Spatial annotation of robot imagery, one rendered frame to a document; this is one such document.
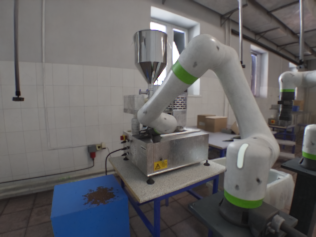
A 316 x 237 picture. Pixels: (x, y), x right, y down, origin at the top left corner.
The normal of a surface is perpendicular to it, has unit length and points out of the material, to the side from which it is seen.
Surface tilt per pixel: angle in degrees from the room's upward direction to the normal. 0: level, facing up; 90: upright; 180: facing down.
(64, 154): 90
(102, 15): 90
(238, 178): 90
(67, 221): 90
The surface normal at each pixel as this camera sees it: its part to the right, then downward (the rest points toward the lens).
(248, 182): -0.37, 0.11
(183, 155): 0.51, 0.11
